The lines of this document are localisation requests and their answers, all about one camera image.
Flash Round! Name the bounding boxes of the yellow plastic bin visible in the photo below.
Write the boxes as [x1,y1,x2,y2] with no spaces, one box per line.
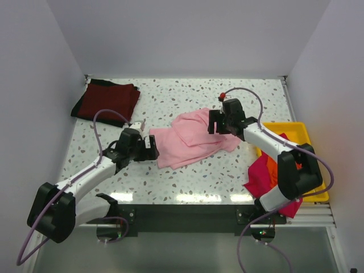
[244,122,311,188]

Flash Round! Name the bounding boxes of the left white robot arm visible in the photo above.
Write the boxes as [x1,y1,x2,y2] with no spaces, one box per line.
[27,128,159,243]

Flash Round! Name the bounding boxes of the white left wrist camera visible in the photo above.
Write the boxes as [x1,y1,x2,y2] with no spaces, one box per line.
[129,120,145,132]

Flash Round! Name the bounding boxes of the pink t shirt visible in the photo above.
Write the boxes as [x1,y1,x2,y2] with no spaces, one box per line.
[150,108,241,169]

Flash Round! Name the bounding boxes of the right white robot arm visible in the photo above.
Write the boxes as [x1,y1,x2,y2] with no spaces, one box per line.
[208,94,322,224]

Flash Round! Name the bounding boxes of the folded dark red t shirt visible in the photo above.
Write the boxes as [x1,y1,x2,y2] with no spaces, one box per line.
[76,82,141,127]

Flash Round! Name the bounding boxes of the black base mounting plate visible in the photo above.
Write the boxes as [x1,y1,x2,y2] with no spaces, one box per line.
[96,203,288,238]

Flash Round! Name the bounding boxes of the orange t shirt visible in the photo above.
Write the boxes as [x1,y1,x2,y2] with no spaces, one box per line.
[266,155,303,188]

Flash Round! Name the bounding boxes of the magenta t shirt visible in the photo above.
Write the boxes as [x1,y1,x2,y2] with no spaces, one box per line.
[244,131,311,218]

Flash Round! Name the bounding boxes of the folded black t shirt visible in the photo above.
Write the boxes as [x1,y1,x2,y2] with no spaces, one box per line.
[70,78,140,128]

